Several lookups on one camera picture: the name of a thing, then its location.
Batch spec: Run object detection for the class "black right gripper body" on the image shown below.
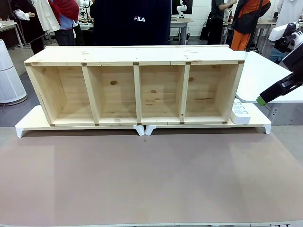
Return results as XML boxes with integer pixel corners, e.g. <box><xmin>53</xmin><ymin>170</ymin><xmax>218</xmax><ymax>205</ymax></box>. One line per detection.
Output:
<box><xmin>285</xmin><ymin>72</ymin><xmax>303</xmax><ymax>92</ymax></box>

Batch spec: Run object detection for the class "white curved-edge table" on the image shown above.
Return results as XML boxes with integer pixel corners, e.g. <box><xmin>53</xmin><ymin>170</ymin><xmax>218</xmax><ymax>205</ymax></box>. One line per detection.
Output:
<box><xmin>235</xmin><ymin>51</ymin><xmax>303</xmax><ymax>104</ymax></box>

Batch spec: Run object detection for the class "wood riser with white legs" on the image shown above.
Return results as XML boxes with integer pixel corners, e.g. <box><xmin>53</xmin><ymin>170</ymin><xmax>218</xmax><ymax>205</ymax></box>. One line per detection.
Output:
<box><xmin>15</xmin><ymin>105</ymin><xmax>145</xmax><ymax>138</ymax></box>
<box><xmin>144</xmin><ymin>103</ymin><xmax>272</xmax><ymax>136</ymax></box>

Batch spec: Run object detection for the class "white multi-socket power strip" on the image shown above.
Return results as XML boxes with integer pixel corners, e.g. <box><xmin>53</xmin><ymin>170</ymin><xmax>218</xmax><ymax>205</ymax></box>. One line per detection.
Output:
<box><xmin>231</xmin><ymin>99</ymin><xmax>252</xmax><ymax>125</ymax></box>

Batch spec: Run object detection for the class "person in orange and black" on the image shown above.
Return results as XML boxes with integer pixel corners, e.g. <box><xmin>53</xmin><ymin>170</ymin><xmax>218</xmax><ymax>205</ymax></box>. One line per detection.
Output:
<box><xmin>231</xmin><ymin>0</ymin><xmax>270</xmax><ymax>51</ymax></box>

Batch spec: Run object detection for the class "person in black clothes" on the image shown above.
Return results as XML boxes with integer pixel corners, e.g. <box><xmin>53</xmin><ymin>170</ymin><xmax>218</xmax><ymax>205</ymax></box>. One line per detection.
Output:
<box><xmin>200</xmin><ymin>0</ymin><xmax>237</xmax><ymax>45</ymax></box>

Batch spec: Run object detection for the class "grey background work table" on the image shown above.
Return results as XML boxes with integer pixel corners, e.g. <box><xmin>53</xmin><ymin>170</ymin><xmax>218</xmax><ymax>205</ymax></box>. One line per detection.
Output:
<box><xmin>169</xmin><ymin>17</ymin><xmax>194</xmax><ymax>45</ymax></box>

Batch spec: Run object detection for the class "four-compartment pine wood shelf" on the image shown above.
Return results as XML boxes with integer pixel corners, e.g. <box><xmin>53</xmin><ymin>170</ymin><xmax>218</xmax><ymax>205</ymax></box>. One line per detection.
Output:
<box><xmin>24</xmin><ymin>44</ymin><xmax>246</xmax><ymax>126</ymax></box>

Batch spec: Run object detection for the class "person in dark FILA clothing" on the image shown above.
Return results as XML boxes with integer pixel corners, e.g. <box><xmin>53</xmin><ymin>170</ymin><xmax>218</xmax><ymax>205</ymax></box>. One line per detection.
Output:
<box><xmin>93</xmin><ymin>0</ymin><xmax>172</xmax><ymax>46</ymax></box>

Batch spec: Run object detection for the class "figure with red shawl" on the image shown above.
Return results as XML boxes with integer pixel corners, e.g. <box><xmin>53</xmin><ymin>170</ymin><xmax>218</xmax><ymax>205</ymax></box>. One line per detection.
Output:
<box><xmin>48</xmin><ymin>0</ymin><xmax>80</xmax><ymax>46</ymax></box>

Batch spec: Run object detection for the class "hanging white coat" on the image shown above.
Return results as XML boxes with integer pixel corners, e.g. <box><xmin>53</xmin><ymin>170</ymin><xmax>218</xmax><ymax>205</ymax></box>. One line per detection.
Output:
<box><xmin>35</xmin><ymin>0</ymin><xmax>61</xmax><ymax>33</ymax></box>

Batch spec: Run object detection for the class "mannequin in dark robe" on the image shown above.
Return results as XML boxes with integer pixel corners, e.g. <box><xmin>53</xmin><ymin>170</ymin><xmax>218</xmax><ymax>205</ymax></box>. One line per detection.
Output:
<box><xmin>11</xmin><ymin>0</ymin><xmax>45</xmax><ymax>54</ymax></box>

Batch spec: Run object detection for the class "white perforated air purifier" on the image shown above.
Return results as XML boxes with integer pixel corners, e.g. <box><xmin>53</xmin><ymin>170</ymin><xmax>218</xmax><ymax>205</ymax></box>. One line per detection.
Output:
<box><xmin>0</xmin><ymin>39</ymin><xmax>27</xmax><ymax>104</ymax></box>

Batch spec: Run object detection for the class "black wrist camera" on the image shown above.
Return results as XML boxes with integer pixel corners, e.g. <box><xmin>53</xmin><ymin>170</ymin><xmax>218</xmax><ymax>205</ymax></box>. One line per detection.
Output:
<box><xmin>279</xmin><ymin>22</ymin><xmax>298</xmax><ymax>52</ymax></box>

